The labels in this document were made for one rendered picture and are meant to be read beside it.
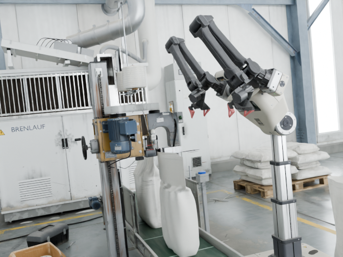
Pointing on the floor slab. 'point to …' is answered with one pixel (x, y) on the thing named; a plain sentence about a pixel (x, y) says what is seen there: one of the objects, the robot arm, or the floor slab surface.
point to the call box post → (205, 207)
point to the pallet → (267, 190)
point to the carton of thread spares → (39, 251)
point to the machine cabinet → (51, 141)
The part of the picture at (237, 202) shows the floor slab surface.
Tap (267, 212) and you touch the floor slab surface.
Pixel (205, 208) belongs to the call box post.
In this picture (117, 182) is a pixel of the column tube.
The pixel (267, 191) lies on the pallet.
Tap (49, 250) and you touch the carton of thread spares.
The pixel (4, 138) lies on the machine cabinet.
